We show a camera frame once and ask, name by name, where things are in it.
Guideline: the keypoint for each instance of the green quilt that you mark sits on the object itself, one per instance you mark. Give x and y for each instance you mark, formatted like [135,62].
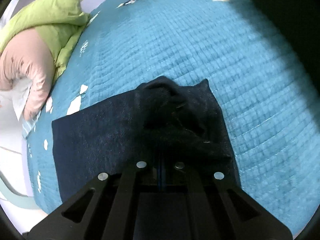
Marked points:
[50,12]

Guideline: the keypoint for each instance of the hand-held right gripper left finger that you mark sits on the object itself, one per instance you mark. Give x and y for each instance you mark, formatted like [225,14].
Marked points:
[156,177]

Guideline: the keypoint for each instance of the light green bunk bed frame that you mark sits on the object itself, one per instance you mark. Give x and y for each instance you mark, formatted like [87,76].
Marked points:
[15,195]

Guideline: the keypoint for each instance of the dark denim shirt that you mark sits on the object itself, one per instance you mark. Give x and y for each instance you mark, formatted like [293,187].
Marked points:
[100,140]

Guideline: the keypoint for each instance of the pink quilt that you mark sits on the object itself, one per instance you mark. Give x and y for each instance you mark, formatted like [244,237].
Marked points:
[25,62]

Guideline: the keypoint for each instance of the teal quilted mattress pad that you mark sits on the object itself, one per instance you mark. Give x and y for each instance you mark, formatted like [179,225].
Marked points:
[175,42]

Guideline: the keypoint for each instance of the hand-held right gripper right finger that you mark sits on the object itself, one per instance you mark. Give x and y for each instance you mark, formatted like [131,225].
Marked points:
[168,177]

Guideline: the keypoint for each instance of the white pillow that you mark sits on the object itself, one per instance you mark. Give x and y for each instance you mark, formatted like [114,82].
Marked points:
[21,97]

